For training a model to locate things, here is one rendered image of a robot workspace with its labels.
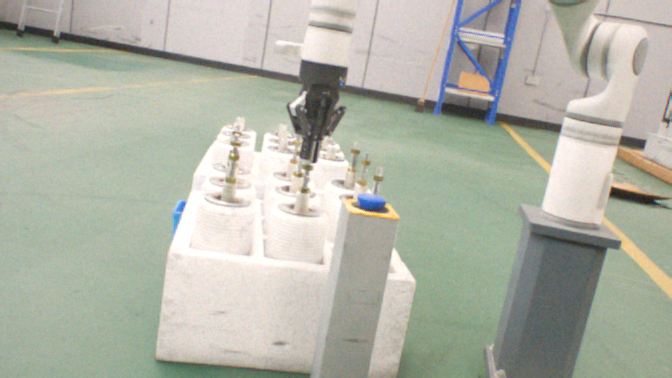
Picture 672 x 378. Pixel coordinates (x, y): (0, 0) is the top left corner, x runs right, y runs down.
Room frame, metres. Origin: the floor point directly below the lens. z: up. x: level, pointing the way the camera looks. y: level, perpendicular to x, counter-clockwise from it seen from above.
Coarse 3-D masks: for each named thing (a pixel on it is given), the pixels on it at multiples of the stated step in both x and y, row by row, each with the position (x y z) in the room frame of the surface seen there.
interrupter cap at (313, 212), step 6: (282, 204) 1.03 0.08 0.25; (288, 204) 1.03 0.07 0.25; (294, 204) 1.04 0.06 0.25; (282, 210) 1.00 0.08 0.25; (288, 210) 1.00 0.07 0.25; (294, 210) 1.01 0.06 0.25; (312, 210) 1.03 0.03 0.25; (318, 210) 1.03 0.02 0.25; (300, 216) 0.98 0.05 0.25; (306, 216) 0.99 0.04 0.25; (312, 216) 0.99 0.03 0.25; (318, 216) 1.00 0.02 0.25
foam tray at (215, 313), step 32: (192, 192) 1.28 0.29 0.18; (192, 224) 1.07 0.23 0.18; (256, 224) 1.13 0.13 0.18; (192, 256) 0.92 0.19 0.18; (224, 256) 0.94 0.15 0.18; (256, 256) 0.96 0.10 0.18; (192, 288) 0.92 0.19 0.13; (224, 288) 0.93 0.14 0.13; (256, 288) 0.94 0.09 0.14; (288, 288) 0.95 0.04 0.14; (320, 288) 0.95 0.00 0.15; (160, 320) 0.92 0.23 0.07; (192, 320) 0.92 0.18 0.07; (224, 320) 0.93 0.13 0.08; (256, 320) 0.94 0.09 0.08; (288, 320) 0.95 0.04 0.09; (384, 320) 0.97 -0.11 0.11; (160, 352) 0.92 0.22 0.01; (192, 352) 0.92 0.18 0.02; (224, 352) 0.93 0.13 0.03; (256, 352) 0.94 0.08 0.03; (288, 352) 0.95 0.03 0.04; (384, 352) 0.97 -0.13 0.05
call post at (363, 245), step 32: (352, 224) 0.83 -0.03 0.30; (384, 224) 0.83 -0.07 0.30; (352, 256) 0.83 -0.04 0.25; (384, 256) 0.83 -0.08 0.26; (352, 288) 0.83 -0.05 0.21; (384, 288) 0.84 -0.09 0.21; (320, 320) 0.88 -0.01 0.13; (352, 320) 0.83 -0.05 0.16; (320, 352) 0.84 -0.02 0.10; (352, 352) 0.83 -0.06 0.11
